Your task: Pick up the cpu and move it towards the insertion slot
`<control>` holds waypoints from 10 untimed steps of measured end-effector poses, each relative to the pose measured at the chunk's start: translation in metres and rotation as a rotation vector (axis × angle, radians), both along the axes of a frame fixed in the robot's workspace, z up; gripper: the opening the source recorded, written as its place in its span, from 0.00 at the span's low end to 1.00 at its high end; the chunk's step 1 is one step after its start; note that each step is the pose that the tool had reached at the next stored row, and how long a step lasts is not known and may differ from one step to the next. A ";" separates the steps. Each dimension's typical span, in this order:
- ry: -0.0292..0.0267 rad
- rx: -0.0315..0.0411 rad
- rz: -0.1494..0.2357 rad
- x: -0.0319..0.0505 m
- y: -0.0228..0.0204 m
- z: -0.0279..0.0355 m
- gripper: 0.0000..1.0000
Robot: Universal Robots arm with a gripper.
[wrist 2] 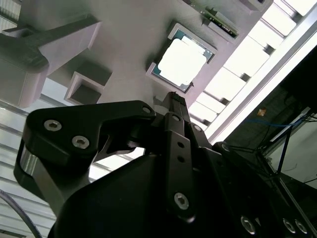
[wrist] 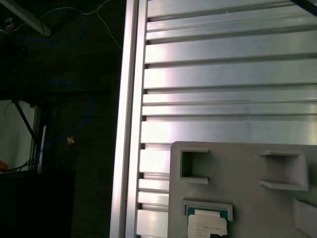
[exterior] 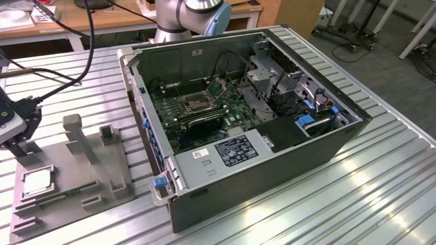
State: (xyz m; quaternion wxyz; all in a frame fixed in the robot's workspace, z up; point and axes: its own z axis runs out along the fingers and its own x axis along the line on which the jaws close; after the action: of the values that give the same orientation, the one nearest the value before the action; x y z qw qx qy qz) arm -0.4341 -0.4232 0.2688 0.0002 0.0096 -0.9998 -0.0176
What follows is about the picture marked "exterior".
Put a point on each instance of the silver drive cage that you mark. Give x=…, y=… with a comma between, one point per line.
x=261, y=76

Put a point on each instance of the wooden cabinet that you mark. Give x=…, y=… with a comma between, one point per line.
x=296, y=15

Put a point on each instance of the grey power supply unit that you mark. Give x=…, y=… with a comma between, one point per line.
x=204, y=163

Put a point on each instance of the wooden desk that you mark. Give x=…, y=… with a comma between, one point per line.
x=129, y=19

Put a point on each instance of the thin locking lever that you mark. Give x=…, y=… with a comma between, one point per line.
x=176, y=89

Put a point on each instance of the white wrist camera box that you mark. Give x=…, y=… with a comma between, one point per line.
x=9, y=125

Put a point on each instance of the black wheeled trolley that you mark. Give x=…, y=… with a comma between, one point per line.
x=360, y=38

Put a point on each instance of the grey parts rack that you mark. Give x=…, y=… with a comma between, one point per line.
x=74, y=173

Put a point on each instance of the white table frame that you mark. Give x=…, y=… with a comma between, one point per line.
x=413, y=33

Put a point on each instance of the black open PC case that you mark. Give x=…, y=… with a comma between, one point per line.
x=254, y=199

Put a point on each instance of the black plastic shroud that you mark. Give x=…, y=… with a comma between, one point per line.
x=278, y=135

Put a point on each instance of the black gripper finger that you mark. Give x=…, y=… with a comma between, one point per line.
x=34, y=125

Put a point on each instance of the blue case latch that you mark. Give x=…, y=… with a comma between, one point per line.
x=158, y=184

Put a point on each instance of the CPU with silver lid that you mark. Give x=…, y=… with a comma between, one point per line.
x=37, y=182

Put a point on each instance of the green RAM stick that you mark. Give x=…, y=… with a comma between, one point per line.
x=57, y=197

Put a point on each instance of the CPU socket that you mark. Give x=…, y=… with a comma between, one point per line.
x=197, y=103

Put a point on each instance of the black graphics card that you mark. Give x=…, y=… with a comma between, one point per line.
x=205, y=126

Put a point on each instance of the green motherboard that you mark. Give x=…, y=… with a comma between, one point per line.
x=234, y=102

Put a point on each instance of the white round dish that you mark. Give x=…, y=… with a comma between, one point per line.
x=13, y=18

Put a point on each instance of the black monitor base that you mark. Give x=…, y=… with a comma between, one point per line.
x=92, y=3

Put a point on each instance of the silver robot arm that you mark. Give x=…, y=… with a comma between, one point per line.
x=176, y=15

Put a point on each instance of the small silver heatsink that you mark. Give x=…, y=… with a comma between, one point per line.
x=234, y=131

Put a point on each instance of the black RAM slot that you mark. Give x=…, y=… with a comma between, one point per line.
x=198, y=116
x=186, y=89

